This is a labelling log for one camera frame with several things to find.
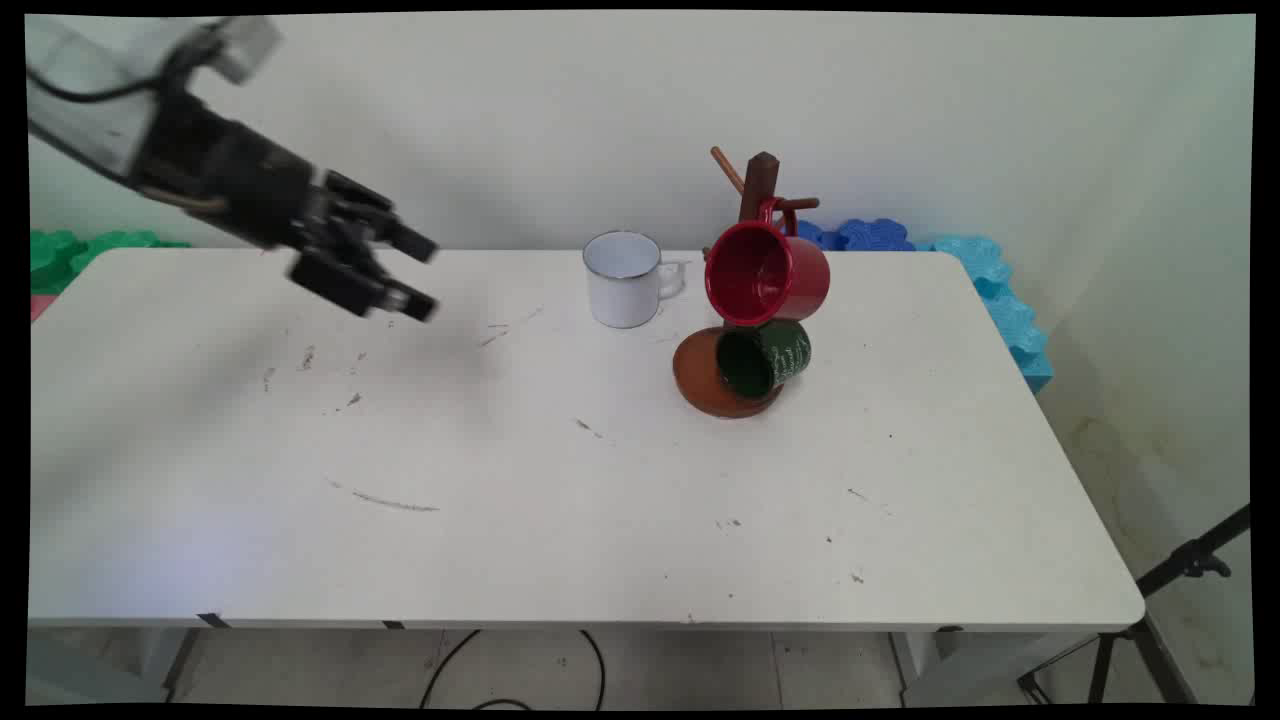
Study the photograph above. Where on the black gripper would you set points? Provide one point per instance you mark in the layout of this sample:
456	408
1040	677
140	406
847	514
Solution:
235	180

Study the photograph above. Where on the red speckled mug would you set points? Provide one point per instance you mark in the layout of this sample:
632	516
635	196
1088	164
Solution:
790	280

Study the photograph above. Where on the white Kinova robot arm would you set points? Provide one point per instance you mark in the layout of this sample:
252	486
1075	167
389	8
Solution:
85	120

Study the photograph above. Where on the white enamel mug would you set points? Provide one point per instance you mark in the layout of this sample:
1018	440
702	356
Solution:
620	285

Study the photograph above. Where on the green foam mat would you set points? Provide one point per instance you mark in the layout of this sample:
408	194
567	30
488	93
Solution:
75	252

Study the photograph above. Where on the brown wooden mug tree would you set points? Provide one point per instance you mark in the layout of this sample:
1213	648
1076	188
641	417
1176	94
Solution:
700	385

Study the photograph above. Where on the pink foam mat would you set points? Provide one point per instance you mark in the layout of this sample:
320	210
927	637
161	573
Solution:
40	305

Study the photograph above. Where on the green mug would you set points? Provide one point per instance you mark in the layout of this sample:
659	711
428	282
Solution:
785	355

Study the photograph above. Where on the grey table leg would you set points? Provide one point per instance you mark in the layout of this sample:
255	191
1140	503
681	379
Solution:
180	660

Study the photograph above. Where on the dark blue foam mat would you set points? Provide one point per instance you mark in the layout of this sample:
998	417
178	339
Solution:
870	236

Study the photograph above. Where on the light blue foam mat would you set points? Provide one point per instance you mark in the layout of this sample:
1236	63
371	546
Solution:
1005	300

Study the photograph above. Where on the black tripod stand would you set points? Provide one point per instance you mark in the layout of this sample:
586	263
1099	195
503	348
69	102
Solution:
1185	562

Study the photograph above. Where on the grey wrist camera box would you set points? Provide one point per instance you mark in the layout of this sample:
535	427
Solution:
245	45

